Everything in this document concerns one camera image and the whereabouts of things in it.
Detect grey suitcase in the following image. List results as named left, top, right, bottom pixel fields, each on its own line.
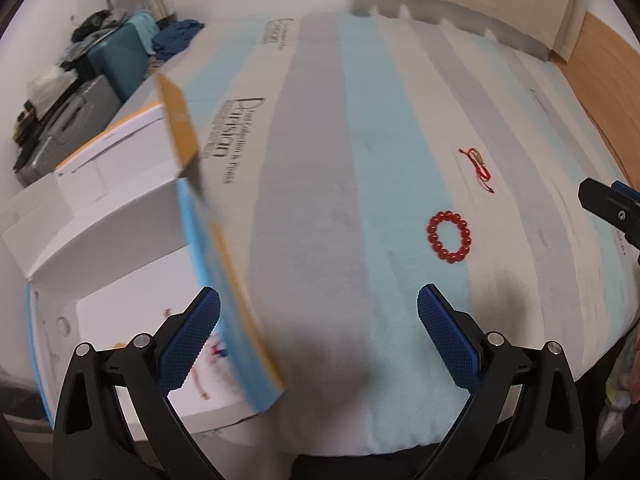
left=15, top=75, right=123, bottom=186

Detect light patterned cloth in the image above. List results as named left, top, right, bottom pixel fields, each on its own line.
left=599, top=320, right=640, bottom=441

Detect dark blue clothes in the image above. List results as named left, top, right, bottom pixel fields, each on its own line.
left=151, top=20, right=205, bottom=58

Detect pile of dark clothes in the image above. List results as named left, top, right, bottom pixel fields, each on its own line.
left=62, top=9, right=151, bottom=68

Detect teal suitcase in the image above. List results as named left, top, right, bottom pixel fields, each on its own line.
left=87, top=12, right=151, bottom=103

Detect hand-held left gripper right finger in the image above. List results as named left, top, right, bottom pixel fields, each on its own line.
left=416, top=283, right=587, bottom=480

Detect multicolour bead bracelet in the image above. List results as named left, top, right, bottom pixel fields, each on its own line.
left=207, top=330, right=232, bottom=361

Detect black flat items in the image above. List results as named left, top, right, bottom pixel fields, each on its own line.
left=12, top=100, right=42, bottom=171

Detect white cardboard box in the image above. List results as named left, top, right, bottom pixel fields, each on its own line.
left=0, top=72, right=287, bottom=433

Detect red string bracelet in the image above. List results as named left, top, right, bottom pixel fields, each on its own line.
left=459, top=147, right=497, bottom=195

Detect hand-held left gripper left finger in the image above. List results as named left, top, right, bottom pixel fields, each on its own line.
left=51, top=286, right=226, bottom=480

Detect red bead bracelet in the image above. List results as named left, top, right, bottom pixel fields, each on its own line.
left=426, top=210, right=472, bottom=264

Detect white bag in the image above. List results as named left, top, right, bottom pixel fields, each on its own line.
left=27, top=67, right=76, bottom=106

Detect striped blue grey blanket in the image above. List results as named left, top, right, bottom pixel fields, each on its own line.
left=107, top=12, right=640, bottom=458

